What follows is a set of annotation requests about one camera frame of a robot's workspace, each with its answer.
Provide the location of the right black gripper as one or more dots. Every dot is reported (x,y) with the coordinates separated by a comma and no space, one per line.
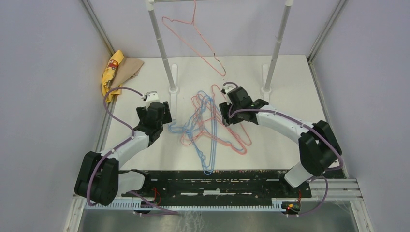
(225,108)

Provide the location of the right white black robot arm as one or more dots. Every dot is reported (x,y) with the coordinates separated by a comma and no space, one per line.
(319,150)

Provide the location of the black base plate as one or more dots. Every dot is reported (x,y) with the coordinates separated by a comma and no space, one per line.
(221,188)

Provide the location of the left grey rack pole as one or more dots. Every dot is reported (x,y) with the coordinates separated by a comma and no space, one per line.
(171,70)

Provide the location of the beige cloth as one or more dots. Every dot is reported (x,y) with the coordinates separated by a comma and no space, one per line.
(127,69)

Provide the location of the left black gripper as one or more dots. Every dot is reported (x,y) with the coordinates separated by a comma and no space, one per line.
(142,113)

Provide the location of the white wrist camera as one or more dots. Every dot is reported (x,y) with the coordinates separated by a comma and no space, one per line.
(227,89)
(150,97)

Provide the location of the yellow printed cloth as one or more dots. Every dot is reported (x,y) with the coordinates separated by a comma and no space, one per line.
(110,71)

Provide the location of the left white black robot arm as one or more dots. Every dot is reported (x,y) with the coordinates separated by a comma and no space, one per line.
(98,178)

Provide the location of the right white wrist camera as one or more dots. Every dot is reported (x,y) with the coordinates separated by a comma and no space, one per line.
(227,89)

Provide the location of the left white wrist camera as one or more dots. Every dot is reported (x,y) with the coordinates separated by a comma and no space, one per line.
(150,97)

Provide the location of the white slotted cable duct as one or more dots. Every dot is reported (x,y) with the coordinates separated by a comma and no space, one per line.
(139,205)

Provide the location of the right grey rack pole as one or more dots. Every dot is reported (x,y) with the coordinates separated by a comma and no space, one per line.
(268,69)

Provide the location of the grey rack pole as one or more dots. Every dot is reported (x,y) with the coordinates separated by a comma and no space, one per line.
(268,69)
(171,70)

